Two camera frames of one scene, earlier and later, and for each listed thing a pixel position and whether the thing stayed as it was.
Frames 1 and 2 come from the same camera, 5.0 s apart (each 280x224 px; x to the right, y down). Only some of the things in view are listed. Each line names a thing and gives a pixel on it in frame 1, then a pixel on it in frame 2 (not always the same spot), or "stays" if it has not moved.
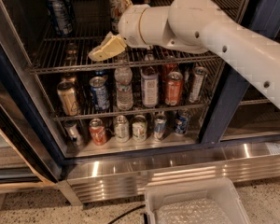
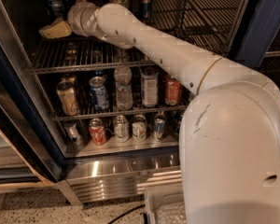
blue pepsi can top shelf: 61,10 stays
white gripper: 130,24 to 75,19
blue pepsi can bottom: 181,121 stays
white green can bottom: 121,132 stays
